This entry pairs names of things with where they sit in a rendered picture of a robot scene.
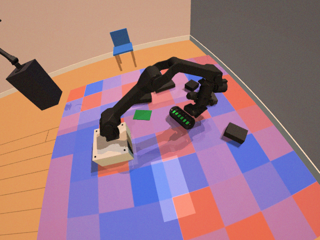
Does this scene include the green flat rectangular tile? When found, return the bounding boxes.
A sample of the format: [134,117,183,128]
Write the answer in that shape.
[133,109,152,120]

